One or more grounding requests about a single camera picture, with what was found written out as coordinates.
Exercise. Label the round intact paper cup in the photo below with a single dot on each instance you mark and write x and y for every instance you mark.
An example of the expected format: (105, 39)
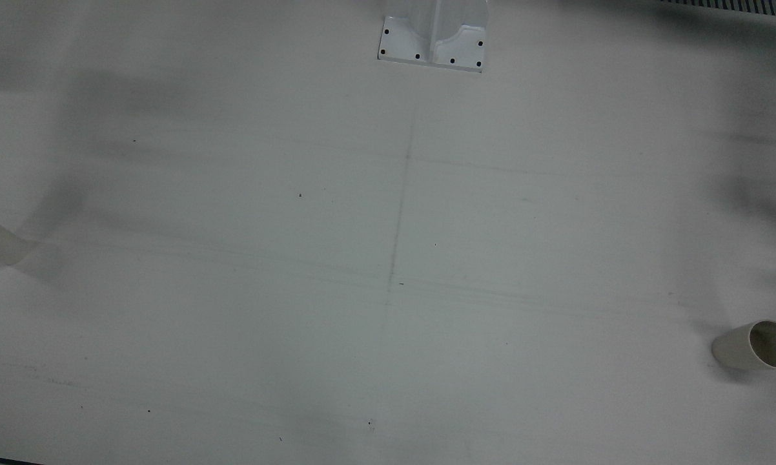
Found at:
(733, 349)

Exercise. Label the striped vent grille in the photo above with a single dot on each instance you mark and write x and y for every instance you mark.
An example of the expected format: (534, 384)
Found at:
(736, 6)

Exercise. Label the white robot mount bracket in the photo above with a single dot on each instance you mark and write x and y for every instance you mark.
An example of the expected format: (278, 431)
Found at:
(452, 42)

